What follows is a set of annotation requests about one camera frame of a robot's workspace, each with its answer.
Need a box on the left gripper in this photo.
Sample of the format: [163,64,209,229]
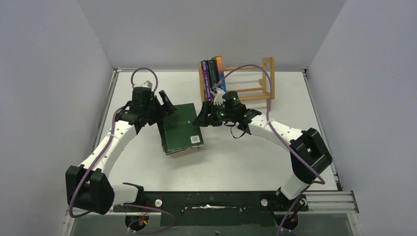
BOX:
[144,91,177,126]

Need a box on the dark green book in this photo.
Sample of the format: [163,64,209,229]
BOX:
[157,103,204,155]

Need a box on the Little Women book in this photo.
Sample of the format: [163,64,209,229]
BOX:
[208,59,219,88]

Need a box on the Jane Eyre book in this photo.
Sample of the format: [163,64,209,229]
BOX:
[213,56,227,92]

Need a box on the purple comic book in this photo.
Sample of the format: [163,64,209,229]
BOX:
[201,60,213,102]

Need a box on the wooden book rack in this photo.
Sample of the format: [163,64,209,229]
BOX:
[198,57,275,108]

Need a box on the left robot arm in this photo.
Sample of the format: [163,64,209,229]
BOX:
[65,87,176,218]

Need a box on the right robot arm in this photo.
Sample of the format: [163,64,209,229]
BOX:
[193,91,333,210]

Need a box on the lower stack of books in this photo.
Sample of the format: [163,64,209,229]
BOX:
[165,146,201,159]

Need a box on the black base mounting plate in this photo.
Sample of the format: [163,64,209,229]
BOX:
[113,190,309,229]

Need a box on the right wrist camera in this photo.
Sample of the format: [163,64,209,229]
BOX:
[210,87,225,106]

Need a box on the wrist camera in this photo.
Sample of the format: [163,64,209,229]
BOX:
[140,81,153,89]
[210,87,225,106]

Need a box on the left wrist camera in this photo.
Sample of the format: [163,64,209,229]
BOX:
[140,81,153,89]

